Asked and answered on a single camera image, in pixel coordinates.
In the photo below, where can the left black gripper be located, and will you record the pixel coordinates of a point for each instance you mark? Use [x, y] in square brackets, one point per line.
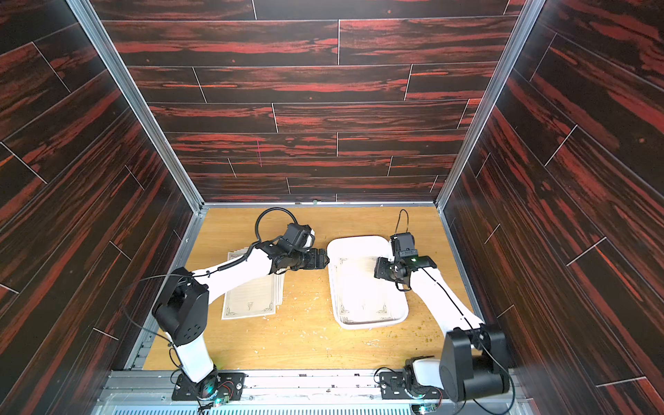
[314, 264]

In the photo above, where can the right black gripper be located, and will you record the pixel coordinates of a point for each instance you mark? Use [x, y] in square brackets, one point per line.
[382, 270]

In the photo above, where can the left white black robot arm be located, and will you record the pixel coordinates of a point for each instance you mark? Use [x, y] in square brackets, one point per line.
[182, 308]

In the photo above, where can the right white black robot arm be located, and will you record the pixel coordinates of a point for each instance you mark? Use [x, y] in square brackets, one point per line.
[474, 359]

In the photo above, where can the white plastic storage tray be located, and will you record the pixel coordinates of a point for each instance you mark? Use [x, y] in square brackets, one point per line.
[360, 246]

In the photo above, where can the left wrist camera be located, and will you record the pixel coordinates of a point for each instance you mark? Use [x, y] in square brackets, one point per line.
[299, 238]

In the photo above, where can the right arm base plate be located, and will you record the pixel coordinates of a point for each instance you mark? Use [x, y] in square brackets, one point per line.
[392, 385]

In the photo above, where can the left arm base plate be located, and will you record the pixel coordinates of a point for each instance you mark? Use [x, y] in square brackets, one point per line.
[218, 388]

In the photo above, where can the front aluminium rail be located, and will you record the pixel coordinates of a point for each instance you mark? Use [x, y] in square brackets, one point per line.
[343, 391]

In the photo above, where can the right aluminium frame post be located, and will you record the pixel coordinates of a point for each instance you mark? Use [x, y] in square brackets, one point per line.
[523, 27]

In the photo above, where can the aluminium frame post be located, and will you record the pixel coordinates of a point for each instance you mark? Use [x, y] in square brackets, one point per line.
[97, 34]
[523, 27]

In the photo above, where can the left aluminium frame post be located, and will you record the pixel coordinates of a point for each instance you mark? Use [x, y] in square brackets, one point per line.
[97, 34]

